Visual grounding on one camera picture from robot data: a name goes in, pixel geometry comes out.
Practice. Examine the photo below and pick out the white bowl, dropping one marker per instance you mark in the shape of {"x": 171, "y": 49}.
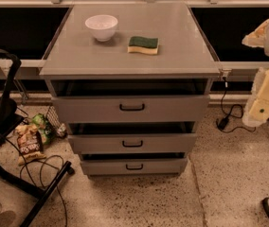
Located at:
{"x": 102, "y": 27}

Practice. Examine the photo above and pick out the green yellow sponge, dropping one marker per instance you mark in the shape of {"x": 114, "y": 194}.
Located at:
{"x": 143, "y": 45}

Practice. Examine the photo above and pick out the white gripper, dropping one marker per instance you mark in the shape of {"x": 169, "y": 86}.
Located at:
{"x": 257, "y": 110}

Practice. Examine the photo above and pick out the grey bottom drawer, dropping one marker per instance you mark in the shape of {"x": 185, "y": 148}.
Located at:
{"x": 134, "y": 167}

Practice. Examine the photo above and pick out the grey top drawer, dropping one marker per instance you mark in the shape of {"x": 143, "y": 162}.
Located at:
{"x": 130, "y": 109}

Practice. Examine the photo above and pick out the metal window railing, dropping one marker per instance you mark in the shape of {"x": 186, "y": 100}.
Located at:
{"x": 53, "y": 32}

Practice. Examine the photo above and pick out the green chip bag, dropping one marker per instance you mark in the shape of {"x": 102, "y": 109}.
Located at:
{"x": 44, "y": 127}

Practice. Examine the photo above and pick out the wire mesh basket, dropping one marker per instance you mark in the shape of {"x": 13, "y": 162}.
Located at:
{"x": 52, "y": 117}

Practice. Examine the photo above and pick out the grey drawer cabinet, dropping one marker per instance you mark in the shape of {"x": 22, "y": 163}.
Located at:
{"x": 131, "y": 83}

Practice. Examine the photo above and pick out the grey drawer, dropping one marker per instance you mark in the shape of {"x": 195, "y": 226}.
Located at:
{"x": 134, "y": 167}
{"x": 132, "y": 143}
{"x": 130, "y": 109}

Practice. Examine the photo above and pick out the grey middle drawer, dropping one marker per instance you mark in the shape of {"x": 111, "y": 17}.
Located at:
{"x": 132, "y": 143}

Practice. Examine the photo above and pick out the brown chip bag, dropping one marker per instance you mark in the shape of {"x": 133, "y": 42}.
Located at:
{"x": 29, "y": 143}

